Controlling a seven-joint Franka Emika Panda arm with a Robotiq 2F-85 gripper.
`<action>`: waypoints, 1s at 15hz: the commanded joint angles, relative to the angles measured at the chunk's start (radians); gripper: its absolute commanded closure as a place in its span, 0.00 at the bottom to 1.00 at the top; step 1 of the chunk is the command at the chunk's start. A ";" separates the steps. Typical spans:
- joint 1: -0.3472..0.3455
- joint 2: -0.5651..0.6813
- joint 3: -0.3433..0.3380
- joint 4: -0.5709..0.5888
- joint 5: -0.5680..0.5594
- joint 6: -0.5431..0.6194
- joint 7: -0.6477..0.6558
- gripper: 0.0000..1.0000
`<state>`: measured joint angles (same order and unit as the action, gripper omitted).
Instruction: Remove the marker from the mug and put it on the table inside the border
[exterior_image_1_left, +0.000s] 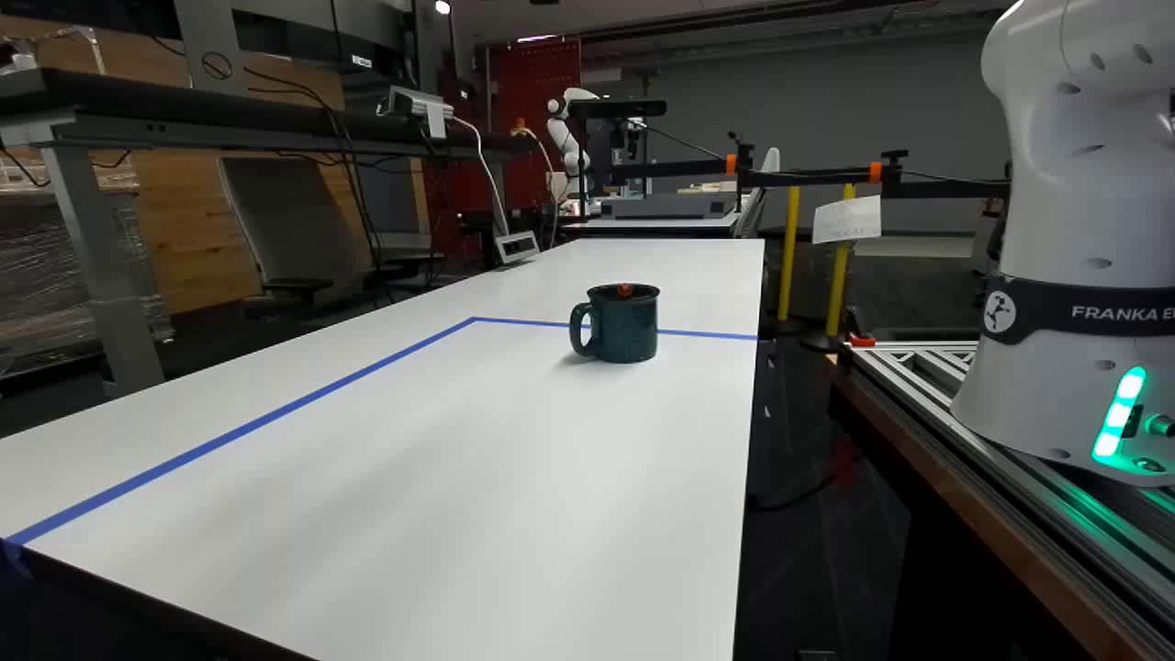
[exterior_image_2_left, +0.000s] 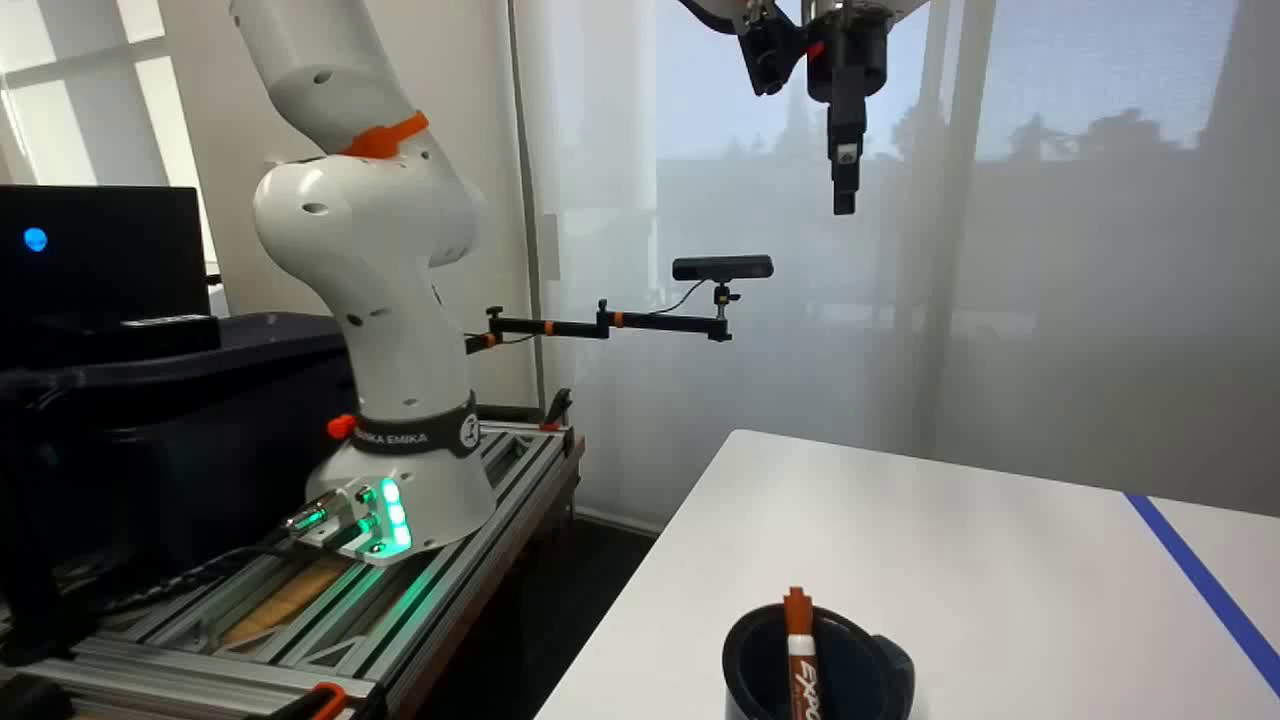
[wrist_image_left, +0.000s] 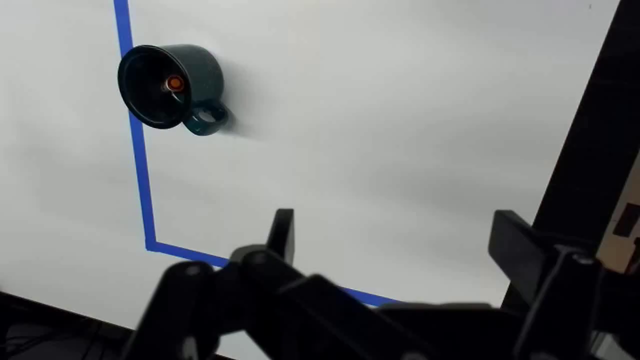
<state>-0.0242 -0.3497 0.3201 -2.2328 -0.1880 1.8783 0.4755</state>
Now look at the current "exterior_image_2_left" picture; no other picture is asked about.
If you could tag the black computer monitor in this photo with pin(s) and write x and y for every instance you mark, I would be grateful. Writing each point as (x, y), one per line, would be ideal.
(97, 271)

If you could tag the black camera on boom arm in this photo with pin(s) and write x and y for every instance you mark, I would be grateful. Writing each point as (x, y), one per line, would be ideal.
(607, 320)

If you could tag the blue tape border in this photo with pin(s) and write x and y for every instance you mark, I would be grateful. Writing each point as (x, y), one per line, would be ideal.
(1231, 612)

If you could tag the dark blue speckled mug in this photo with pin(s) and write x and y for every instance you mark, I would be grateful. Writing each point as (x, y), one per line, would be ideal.
(857, 675)

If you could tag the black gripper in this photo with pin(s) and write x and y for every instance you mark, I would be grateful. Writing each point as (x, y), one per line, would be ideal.
(772, 47)

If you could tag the orange white marker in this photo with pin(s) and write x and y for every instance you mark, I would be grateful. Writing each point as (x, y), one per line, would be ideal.
(802, 657)

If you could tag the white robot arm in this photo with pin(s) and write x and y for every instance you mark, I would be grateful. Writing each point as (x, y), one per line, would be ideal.
(378, 208)

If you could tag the aluminium robot mounting cart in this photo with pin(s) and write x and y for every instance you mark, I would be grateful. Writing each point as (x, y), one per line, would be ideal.
(287, 621)

